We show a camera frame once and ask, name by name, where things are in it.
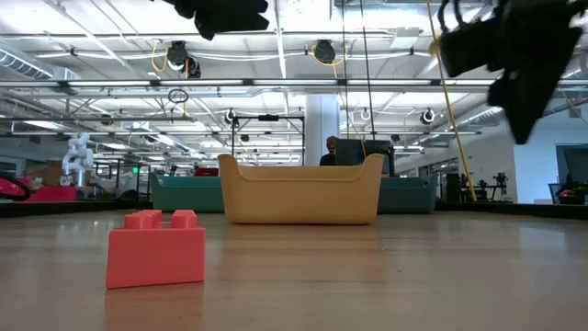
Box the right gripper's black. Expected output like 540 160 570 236
485 0 588 146

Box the black cable loop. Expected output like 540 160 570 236
166 87 190 105

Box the brown cardboard box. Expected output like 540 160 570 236
26 159 63 188

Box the dark wall screen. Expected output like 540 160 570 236
555 143 588 185

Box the black computer monitor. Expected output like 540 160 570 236
334 138 395 177

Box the black ceiling cord reel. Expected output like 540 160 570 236
313 39 337 65
165 40 202 79

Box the yellow hanging cable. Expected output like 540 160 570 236
425 0 478 203

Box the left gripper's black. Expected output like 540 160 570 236
151 0 270 41

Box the yellow plastic bin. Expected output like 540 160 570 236
217 153 385 225

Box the thin black hanging cable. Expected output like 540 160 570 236
358 0 377 141
340 0 349 140

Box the teal plastic bin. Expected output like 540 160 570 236
150 172 226 213

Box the black equipment rig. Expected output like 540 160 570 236
458 171 510 204

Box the red bulky object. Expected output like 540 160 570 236
0 173 34 202

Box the black metal frame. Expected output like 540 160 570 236
231 114 307 166

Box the person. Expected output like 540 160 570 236
319 135 340 167

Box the small orange toy block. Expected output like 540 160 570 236
105 209 207 291

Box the black cabinet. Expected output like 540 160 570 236
445 172 461 204

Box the silver ventilation duct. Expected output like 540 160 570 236
0 48 82 83

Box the blue-grey plastic bin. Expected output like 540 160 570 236
378 172 440 214

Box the red storage crate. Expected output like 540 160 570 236
25 185 78 203

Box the black equipment stand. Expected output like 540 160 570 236
548 172 588 206

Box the white building column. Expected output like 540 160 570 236
304 94 342 167

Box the black table edge rail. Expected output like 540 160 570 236
0 200 153 219
435 201 588 220

